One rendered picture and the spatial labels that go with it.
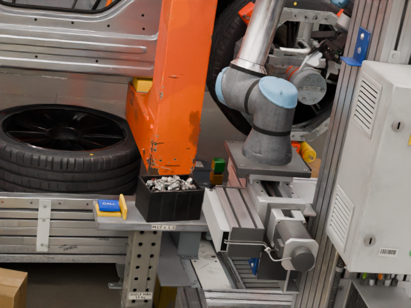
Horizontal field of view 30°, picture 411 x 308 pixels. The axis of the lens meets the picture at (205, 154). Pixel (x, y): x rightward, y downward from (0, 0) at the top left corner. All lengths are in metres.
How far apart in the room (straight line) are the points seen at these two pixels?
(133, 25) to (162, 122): 0.59
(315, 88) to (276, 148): 0.81
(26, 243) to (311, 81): 1.25
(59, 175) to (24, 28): 0.60
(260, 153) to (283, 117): 0.13
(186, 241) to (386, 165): 1.55
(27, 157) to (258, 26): 1.11
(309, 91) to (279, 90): 0.81
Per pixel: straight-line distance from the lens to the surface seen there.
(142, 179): 2.70
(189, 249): 3.21
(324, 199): 2.19
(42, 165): 2.96
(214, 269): 3.17
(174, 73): 2.67
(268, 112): 2.23
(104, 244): 2.99
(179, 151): 2.77
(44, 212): 2.90
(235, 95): 2.29
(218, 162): 2.65
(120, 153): 3.04
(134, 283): 2.78
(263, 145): 2.25
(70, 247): 2.98
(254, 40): 2.31
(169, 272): 2.99
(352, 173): 1.88
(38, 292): 3.05
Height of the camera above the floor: 1.63
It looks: 21 degrees down
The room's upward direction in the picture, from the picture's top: 9 degrees clockwise
